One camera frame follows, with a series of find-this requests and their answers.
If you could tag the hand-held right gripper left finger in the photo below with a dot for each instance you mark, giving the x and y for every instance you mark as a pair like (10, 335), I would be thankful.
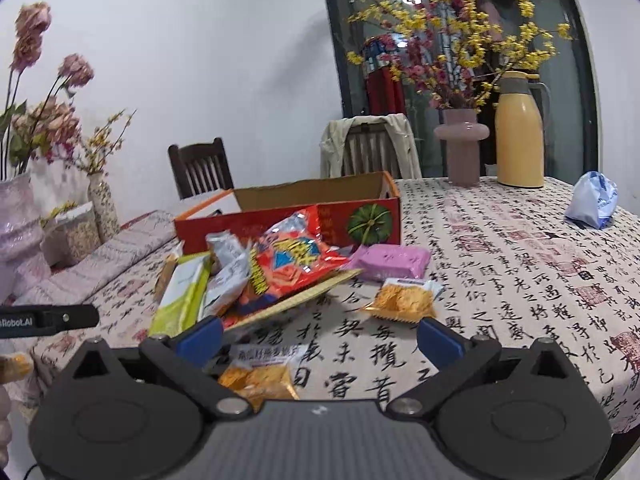
(202, 337)

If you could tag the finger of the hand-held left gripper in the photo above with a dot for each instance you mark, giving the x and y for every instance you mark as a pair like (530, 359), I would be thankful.
(70, 317)

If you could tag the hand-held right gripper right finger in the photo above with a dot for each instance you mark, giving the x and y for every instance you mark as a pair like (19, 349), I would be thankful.
(440, 342)

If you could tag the green snack packet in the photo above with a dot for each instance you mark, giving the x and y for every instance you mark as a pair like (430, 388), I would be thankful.
(180, 295)

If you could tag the grey snack packet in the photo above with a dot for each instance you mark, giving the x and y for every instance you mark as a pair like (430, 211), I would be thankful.
(225, 287)
(225, 247)

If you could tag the orange cracker packet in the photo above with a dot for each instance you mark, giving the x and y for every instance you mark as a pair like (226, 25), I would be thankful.
(260, 380)
(400, 302)

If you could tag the pink snack packet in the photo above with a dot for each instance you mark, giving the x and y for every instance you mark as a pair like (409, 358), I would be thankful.
(395, 260)

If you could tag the red chips bag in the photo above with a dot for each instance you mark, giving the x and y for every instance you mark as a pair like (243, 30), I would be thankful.
(290, 260)

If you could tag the red cardboard box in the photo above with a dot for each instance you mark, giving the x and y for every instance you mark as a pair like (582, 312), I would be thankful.
(320, 220)

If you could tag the tan snack packet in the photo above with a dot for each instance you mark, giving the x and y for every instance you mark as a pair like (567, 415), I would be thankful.
(166, 275)

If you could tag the pale zigzag pattern cloth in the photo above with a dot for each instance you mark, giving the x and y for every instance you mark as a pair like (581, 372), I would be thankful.
(115, 255)

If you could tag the large pale ceramic vase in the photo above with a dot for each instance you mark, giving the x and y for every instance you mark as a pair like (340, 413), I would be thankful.
(20, 220)

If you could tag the slim floral vase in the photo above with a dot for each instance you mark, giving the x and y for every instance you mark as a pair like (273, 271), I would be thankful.
(102, 205)

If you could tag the dark wooden chair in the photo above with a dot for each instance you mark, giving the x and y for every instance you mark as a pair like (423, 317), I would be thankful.
(200, 165)

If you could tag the yellow flower twigs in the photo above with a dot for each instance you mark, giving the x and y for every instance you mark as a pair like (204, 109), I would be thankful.
(102, 142)

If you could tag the pink glass vase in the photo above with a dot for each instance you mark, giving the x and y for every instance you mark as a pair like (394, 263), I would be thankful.
(462, 150)

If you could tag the dried pink flowers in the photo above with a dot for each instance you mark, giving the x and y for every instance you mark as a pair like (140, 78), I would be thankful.
(45, 120)

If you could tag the chair with beige jacket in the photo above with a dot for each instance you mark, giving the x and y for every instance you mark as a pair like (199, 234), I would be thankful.
(402, 145)

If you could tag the wooden chair with slats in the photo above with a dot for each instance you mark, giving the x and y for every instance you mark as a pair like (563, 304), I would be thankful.
(367, 150)

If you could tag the blue and white plastic bag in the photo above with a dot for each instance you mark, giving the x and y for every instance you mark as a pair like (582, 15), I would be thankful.
(592, 200)

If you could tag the yellow thermos jug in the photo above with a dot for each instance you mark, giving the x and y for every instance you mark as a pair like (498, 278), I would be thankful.
(520, 135)

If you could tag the red hanging garment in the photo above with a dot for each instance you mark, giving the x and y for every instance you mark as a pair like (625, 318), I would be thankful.
(382, 85)

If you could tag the dark framed glass door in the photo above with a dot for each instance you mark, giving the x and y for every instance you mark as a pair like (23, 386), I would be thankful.
(575, 85)

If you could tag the yellow and pink flower branches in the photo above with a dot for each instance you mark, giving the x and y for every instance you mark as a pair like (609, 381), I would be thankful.
(445, 35)

